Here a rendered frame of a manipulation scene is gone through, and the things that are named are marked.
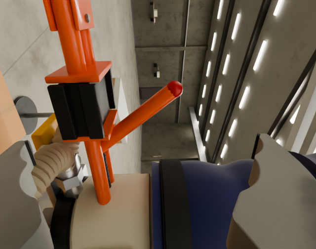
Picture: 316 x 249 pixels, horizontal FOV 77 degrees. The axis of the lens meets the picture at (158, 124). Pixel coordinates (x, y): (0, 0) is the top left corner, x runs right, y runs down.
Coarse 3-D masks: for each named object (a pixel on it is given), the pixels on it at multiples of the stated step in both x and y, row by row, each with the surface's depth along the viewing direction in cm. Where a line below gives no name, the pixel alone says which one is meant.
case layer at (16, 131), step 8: (0, 72) 103; (0, 80) 103; (0, 88) 103; (0, 96) 102; (8, 96) 108; (0, 104) 102; (8, 104) 108; (0, 112) 102; (8, 112) 108; (16, 112) 114; (8, 120) 108; (16, 120) 114; (8, 128) 107; (16, 128) 113; (16, 136) 113
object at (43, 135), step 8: (48, 120) 39; (56, 120) 40; (40, 128) 36; (48, 128) 37; (32, 136) 35; (40, 136) 35; (48, 136) 37; (40, 144) 35; (48, 144) 37; (80, 160) 45
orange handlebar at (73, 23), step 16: (48, 0) 19; (64, 0) 19; (80, 0) 21; (48, 16) 19; (64, 16) 20; (80, 16) 21; (64, 32) 20; (80, 32) 24; (64, 48) 21; (80, 48) 22; (80, 64) 22; (96, 144) 27; (96, 160) 28; (96, 176) 29; (112, 176) 36; (96, 192) 31
